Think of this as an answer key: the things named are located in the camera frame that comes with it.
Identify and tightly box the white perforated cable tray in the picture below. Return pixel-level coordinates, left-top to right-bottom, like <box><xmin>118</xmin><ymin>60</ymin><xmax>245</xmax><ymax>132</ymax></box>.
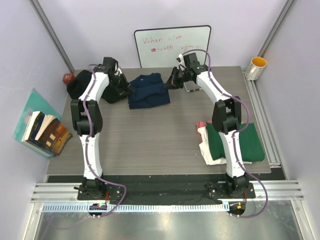
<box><xmin>42</xmin><ymin>202</ymin><xmax>230</xmax><ymax>214</ymax></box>

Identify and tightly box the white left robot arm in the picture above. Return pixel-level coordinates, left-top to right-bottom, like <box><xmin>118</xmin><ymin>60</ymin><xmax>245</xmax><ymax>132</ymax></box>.
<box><xmin>70</xmin><ymin>57</ymin><xmax>134</xmax><ymax>200</ymax></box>

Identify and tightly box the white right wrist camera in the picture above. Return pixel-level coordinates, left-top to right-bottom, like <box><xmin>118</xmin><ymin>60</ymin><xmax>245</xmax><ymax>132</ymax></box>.
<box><xmin>176</xmin><ymin>54</ymin><xmax>186</xmax><ymax>71</ymax></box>

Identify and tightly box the folded pink t shirt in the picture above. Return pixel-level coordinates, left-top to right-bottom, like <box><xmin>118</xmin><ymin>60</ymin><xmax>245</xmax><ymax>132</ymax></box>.
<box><xmin>195</xmin><ymin>120</ymin><xmax>212</xmax><ymax>143</ymax></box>

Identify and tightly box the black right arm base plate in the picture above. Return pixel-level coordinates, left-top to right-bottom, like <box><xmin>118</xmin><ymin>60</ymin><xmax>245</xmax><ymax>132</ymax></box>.
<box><xmin>204</xmin><ymin>182</ymin><xmax>256</xmax><ymax>200</ymax></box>

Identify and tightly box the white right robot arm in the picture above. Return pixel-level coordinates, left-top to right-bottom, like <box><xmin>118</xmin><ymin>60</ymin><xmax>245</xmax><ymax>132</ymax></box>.
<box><xmin>165</xmin><ymin>51</ymin><xmax>249</xmax><ymax>198</ymax></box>

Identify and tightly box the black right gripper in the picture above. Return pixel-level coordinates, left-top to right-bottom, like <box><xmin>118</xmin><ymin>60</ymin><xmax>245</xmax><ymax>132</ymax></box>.
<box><xmin>163</xmin><ymin>66</ymin><xmax>189</xmax><ymax>91</ymax></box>

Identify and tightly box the white mug yellow inside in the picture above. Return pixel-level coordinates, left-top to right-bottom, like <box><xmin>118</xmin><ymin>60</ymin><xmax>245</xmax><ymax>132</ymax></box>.
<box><xmin>244</xmin><ymin>56</ymin><xmax>267</xmax><ymax>81</ymax></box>

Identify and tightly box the small whiteboard with red writing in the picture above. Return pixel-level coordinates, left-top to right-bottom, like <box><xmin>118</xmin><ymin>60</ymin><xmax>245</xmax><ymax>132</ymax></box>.
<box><xmin>134</xmin><ymin>25</ymin><xmax>212</xmax><ymax>68</ymax></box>

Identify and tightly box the dark blue paperback book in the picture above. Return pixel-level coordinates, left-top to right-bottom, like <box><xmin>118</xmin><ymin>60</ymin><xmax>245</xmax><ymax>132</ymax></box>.
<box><xmin>21</xmin><ymin>111</ymin><xmax>53</xmax><ymax>158</ymax></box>

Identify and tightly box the folded white t shirt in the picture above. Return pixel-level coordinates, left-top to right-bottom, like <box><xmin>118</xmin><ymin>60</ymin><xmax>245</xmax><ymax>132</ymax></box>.
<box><xmin>198</xmin><ymin>125</ymin><xmax>255</xmax><ymax>166</ymax></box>

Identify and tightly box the black t shirt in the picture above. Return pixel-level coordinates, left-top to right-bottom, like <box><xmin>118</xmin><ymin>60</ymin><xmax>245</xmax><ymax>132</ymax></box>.
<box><xmin>66</xmin><ymin>70</ymin><xmax>129</xmax><ymax>104</ymax></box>

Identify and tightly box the small red cube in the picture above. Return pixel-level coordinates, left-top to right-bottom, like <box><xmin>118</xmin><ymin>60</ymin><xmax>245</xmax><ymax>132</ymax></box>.
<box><xmin>62</xmin><ymin>73</ymin><xmax>75</xmax><ymax>85</ymax></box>

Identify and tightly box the teal plastic folder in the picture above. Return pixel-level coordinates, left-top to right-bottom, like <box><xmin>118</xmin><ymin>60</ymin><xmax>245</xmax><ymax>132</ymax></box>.
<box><xmin>13</xmin><ymin>88</ymin><xmax>62</xmax><ymax>159</ymax></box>

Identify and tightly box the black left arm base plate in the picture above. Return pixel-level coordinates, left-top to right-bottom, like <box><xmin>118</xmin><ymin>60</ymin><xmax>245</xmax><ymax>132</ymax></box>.
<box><xmin>73</xmin><ymin>185</ymin><xmax>125</xmax><ymax>201</ymax></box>

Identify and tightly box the black wire stand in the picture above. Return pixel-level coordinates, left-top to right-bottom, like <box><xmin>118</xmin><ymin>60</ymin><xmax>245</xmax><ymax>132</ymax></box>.
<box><xmin>183</xmin><ymin>81</ymin><xmax>202</xmax><ymax>92</ymax></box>

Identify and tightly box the brown cover paperback book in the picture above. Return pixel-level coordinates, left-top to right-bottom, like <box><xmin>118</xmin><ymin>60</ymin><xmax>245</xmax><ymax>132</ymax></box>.
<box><xmin>35</xmin><ymin>114</ymin><xmax>73</xmax><ymax>156</ymax></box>

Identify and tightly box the navy blue t shirt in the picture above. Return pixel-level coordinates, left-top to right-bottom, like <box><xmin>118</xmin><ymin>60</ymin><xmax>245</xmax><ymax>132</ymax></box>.
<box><xmin>128</xmin><ymin>72</ymin><xmax>171</xmax><ymax>110</ymax></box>

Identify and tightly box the folded green t shirt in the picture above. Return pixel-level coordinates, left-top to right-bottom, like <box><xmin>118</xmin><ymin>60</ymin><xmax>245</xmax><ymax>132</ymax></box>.
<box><xmin>206</xmin><ymin>122</ymin><xmax>265</xmax><ymax>163</ymax></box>

